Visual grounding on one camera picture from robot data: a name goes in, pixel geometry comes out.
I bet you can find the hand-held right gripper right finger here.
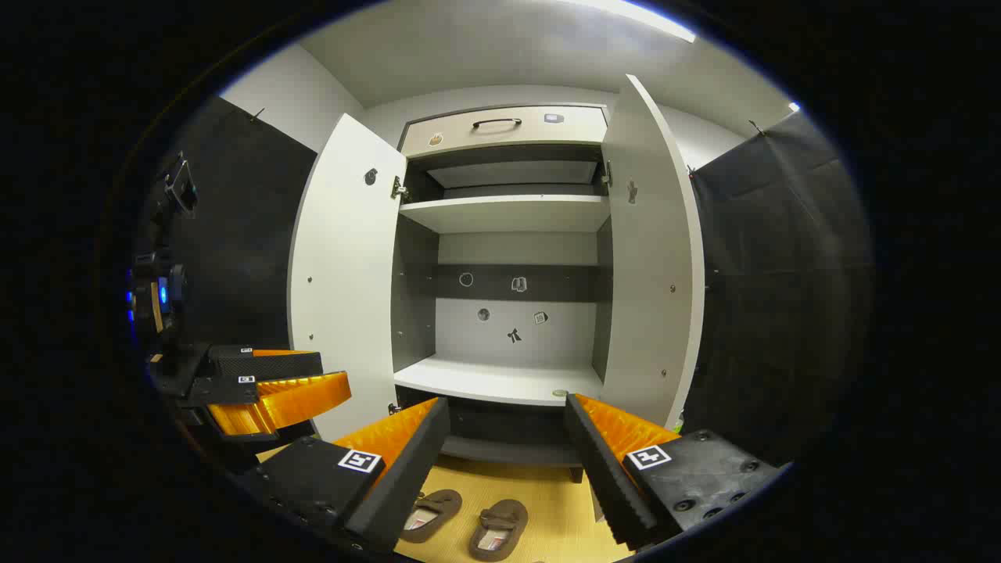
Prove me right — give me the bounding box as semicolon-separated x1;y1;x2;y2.
565;393;783;552

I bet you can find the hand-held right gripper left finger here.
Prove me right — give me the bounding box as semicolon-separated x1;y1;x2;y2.
235;396;452;556

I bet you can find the brown fluffy shoe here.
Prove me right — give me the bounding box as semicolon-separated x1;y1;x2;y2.
469;499;529;562
399;489;464;544

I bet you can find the white cabinet door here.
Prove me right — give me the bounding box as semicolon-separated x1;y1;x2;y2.
288;113;407;443
598;74;706;431

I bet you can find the white shoe cabinet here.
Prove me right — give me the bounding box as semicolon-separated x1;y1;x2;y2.
288;74;706;482

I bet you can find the beige cabinet drawer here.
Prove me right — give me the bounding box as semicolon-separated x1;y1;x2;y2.
400;106;609;157

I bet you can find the black backdrop cloth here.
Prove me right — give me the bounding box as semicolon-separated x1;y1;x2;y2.
137;95;318;353
680;109;873;470

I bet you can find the long ceiling light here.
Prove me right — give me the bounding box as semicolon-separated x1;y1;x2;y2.
563;0;697;44

